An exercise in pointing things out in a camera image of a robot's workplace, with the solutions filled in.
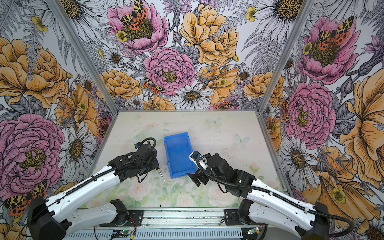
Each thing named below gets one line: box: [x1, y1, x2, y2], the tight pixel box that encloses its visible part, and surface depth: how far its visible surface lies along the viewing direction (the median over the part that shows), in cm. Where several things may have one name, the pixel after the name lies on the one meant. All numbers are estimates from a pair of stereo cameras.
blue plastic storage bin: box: [163, 132, 198, 179], surface depth 97 cm
